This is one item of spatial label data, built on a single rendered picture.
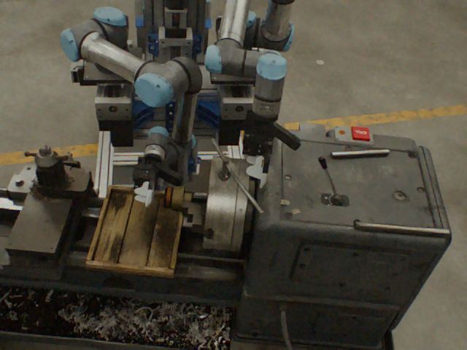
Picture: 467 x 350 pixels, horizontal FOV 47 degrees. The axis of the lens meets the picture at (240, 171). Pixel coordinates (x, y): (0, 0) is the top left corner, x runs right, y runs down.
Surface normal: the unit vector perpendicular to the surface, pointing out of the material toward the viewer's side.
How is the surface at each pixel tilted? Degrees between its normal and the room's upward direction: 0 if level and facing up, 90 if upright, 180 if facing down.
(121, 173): 0
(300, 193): 0
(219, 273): 0
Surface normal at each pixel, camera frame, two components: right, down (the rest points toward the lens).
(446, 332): 0.10, -0.68
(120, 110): 0.11, 0.73
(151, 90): -0.54, 0.57
